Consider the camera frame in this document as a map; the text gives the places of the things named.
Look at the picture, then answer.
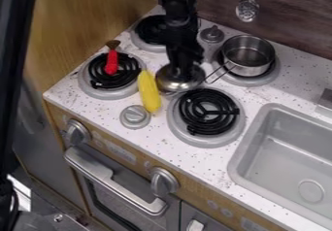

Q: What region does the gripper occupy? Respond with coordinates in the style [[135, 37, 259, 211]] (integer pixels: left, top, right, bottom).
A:
[[161, 16, 207, 82]]

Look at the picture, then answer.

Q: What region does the red toy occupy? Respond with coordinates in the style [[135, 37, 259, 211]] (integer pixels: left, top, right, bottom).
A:
[[102, 39, 123, 77]]

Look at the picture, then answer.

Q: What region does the silver slotted spoon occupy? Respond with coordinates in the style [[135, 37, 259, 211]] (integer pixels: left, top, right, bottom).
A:
[[234, 0, 262, 23]]

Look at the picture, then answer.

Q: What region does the silver pot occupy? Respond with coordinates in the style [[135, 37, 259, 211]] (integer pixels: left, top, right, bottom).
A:
[[203, 34, 278, 84]]

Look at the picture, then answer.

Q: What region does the silver pot lid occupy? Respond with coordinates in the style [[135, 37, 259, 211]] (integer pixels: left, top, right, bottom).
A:
[[153, 62, 208, 94]]

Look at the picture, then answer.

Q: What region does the yellow toy corn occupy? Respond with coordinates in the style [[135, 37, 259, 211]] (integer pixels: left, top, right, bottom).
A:
[[136, 69, 164, 115]]

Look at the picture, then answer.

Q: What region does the toy stove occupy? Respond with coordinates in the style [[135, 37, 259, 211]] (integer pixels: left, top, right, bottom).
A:
[[76, 13, 282, 149]]

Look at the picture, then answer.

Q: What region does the toy sink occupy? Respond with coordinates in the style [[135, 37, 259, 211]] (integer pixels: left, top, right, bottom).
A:
[[226, 102, 332, 231]]

